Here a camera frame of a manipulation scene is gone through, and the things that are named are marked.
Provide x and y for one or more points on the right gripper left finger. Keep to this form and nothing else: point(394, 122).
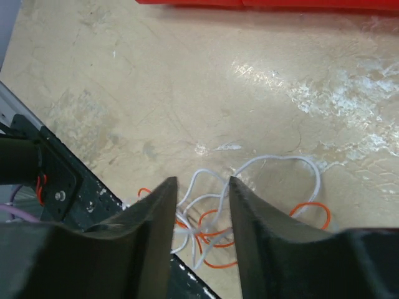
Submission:
point(124, 256)

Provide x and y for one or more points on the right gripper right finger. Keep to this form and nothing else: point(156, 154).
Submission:
point(281, 257)

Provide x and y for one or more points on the red three-compartment bin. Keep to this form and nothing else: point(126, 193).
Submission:
point(385, 5)

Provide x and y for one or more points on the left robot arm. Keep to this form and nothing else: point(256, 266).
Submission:
point(19, 161)

